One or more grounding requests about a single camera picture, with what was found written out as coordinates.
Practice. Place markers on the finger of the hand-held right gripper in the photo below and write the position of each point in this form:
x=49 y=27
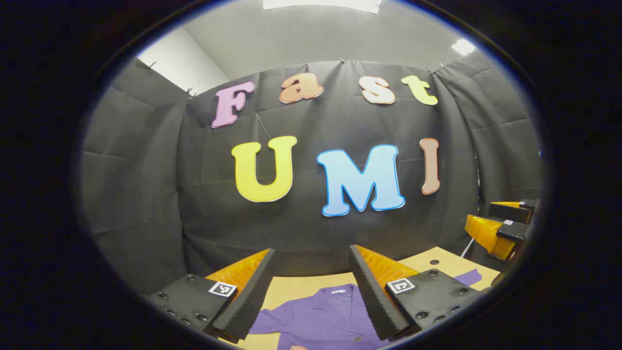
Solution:
x=486 y=232
x=505 y=211

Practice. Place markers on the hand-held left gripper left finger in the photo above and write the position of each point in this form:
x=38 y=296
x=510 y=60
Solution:
x=252 y=291

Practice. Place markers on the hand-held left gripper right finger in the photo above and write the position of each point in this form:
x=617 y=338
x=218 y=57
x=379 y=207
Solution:
x=371 y=296

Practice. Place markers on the purple knit cardigan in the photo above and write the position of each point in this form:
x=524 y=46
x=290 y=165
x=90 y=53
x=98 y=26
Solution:
x=320 y=321

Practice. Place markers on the small ceiling light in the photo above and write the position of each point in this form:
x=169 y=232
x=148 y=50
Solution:
x=463 y=46

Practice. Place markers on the long ceiling light panel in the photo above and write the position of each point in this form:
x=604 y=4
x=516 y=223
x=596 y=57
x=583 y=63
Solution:
x=320 y=4

